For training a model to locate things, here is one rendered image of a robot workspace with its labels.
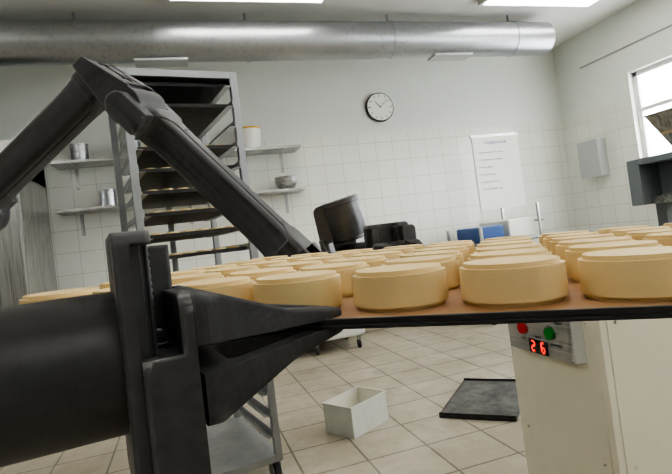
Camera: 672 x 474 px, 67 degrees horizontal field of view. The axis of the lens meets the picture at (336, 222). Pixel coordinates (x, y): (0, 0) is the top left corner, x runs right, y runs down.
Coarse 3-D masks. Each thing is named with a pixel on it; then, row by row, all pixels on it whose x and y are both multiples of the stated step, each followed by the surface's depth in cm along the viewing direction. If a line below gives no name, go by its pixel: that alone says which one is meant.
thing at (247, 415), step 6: (240, 408) 257; (240, 414) 250; (246, 414) 249; (252, 414) 240; (246, 420) 241; (252, 420) 239; (258, 420) 232; (258, 426) 230; (264, 426) 225; (264, 432) 222; (270, 432) 219
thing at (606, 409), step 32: (608, 320) 107; (640, 320) 110; (512, 352) 138; (608, 352) 107; (640, 352) 109; (544, 384) 126; (576, 384) 115; (608, 384) 107; (640, 384) 109; (544, 416) 128; (576, 416) 116; (608, 416) 107; (640, 416) 108; (544, 448) 129; (576, 448) 118; (608, 448) 108; (640, 448) 108
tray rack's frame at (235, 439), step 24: (144, 72) 204; (168, 72) 208; (192, 72) 213; (216, 72) 218; (120, 168) 253; (120, 192) 253; (120, 216) 252; (216, 240) 273; (216, 264) 272; (216, 432) 252; (240, 432) 248; (216, 456) 222; (240, 456) 219; (264, 456) 216
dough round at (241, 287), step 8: (200, 280) 32; (208, 280) 31; (216, 280) 30; (224, 280) 30; (232, 280) 29; (240, 280) 29; (248, 280) 30; (200, 288) 28; (208, 288) 28; (216, 288) 28; (224, 288) 28; (232, 288) 28; (240, 288) 29; (248, 288) 29; (232, 296) 28; (240, 296) 29; (248, 296) 29
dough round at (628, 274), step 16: (592, 256) 23; (608, 256) 22; (624, 256) 21; (640, 256) 21; (656, 256) 21; (592, 272) 23; (608, 272) 22; (624, 272) 21; (640, 272) 21; (656, 272) 21; (592, 288) 23; (608, 288) 22; (624, 288) 21; (640, 288) 21; (656, 288) 21
